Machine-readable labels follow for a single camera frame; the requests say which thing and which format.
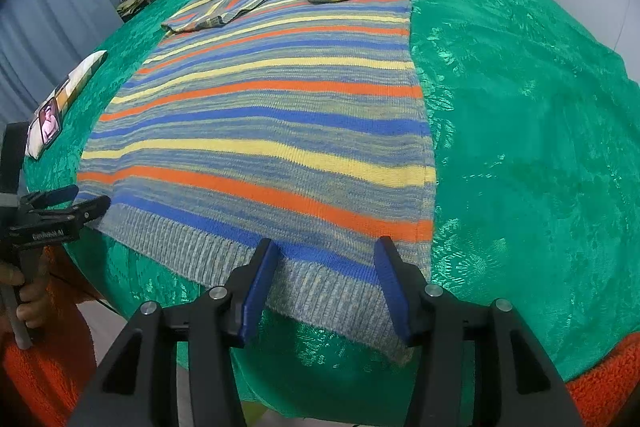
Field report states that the striped knit sweater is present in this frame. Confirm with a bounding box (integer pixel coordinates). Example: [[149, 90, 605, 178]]
[[77, 0, 436, 363]]

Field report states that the person left hand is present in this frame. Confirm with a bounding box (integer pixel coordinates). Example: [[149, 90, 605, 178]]
[[1, 253, 51, 329]]

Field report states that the black smartphone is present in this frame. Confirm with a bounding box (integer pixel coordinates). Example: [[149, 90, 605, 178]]
[[38, 96, 62, 147]]

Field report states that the patterned cream pillow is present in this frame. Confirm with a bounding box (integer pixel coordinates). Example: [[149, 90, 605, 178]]
[[25, 50, 107, 160]]

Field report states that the orange fuzzy blanket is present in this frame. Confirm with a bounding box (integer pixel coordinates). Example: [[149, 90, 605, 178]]
[[1, 247, 96, 426]]

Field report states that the grey window curtain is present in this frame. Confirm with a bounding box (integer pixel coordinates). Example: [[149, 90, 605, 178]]
[[1, 0, 122, 124]]

